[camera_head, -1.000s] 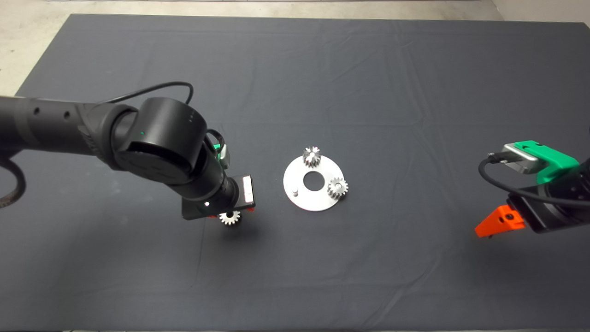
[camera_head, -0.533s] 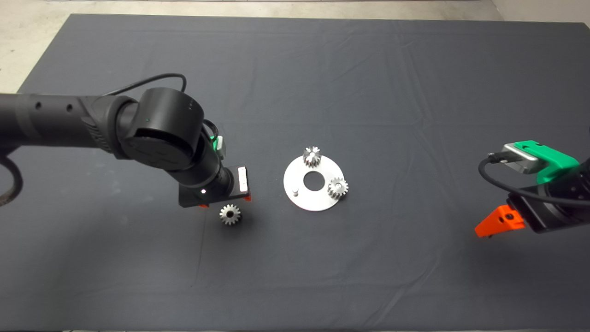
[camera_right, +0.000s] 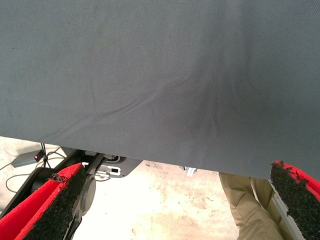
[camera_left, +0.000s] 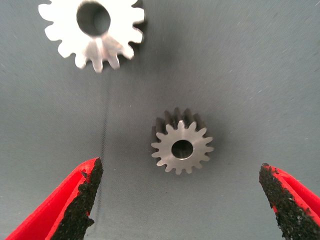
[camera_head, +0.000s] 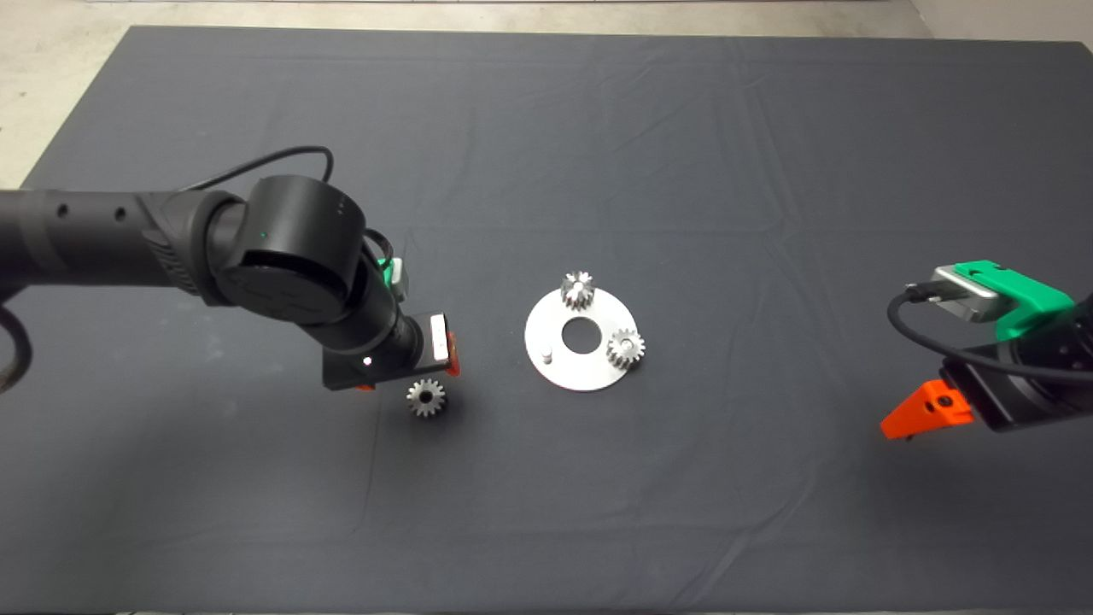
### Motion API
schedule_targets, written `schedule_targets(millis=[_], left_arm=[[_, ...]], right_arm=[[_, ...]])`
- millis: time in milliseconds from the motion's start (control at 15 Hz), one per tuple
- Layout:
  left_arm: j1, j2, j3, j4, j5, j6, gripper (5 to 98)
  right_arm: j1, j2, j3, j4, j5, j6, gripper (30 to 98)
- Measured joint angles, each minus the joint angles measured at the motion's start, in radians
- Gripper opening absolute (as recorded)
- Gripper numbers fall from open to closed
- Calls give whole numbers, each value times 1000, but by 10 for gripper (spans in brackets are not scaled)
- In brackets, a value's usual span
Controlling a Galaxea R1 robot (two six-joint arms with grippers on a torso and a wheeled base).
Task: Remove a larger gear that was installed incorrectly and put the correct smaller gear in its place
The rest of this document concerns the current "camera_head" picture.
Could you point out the small steel gear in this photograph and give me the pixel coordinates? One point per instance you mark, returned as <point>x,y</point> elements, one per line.
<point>623,352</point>
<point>578,295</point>

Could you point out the smaller steel gear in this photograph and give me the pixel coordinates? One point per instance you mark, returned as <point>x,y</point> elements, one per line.
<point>417,401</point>

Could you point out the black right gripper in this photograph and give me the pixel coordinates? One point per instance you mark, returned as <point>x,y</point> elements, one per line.
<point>986,406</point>

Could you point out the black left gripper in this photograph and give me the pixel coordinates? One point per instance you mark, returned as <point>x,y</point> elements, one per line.
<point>393,367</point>

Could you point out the right green camera mount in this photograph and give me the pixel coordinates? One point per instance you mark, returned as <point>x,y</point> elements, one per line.
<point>1025,303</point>

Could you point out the left green camera mount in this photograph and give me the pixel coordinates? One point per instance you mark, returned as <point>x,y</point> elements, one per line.
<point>388,272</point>

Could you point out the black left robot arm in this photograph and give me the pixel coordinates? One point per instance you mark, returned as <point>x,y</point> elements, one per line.
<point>85,239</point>

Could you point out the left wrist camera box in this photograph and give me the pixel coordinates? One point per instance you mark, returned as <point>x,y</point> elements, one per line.
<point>401,282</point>

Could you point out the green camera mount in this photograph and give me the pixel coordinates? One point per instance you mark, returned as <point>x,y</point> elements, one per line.
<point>388,272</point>
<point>1025,303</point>

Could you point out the round metal plate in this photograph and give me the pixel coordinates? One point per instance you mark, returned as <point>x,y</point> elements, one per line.
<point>589,371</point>

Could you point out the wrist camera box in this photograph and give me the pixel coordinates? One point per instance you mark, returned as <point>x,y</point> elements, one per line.
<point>401,282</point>
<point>965,293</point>

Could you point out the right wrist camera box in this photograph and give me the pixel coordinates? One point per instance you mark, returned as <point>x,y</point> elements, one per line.
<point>965,293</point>

